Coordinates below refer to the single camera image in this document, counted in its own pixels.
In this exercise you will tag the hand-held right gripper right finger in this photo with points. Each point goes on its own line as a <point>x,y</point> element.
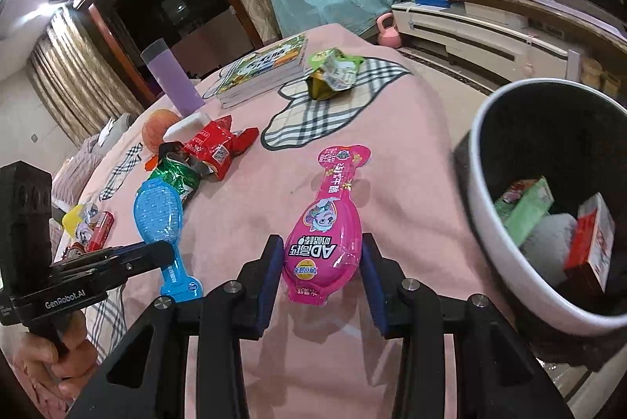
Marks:
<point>376,301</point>

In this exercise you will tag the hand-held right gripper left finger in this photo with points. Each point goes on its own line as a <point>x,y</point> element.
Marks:
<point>273,296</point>

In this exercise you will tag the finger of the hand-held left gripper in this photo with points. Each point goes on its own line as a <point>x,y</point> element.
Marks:
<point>147,255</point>

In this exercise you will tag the blue bottle-shaped packet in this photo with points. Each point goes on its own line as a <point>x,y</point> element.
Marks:
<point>159,213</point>

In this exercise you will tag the pink bottle-shaped packet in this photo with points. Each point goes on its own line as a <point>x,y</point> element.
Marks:
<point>323,228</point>

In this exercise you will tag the red snack packet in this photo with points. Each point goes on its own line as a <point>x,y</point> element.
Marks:
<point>215,147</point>

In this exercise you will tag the white trash bin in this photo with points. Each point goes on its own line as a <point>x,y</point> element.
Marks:
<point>480,223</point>

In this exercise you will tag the white foam block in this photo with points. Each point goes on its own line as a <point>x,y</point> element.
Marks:
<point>185,126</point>

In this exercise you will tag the green carton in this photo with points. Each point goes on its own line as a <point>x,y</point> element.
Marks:
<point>526,211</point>

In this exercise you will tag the white plastic bag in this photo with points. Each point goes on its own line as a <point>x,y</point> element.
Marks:
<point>551,247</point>

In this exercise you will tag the red and white box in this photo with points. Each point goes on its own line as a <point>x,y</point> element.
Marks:
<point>590,242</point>

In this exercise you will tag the person's left hand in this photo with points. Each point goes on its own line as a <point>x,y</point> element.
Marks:
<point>68,375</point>

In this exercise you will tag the crumpled printed wrapper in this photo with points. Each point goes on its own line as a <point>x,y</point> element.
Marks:
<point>89,215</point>

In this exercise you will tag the pink sofa cushions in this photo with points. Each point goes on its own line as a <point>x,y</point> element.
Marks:
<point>93,154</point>

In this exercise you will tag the orange fruit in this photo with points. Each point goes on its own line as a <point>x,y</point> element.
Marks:
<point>157,130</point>

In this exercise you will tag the stack of picture books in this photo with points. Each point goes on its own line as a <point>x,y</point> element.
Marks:
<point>262,71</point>

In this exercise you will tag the green snack packet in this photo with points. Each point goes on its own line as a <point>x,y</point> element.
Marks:
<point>333,73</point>

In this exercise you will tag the wooden framed glass door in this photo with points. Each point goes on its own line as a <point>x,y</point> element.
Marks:
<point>181,2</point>

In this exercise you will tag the pink kettlebell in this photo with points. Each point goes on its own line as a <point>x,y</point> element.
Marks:
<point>388,32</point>

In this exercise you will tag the white television stand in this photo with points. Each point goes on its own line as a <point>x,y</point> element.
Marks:
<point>490,32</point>

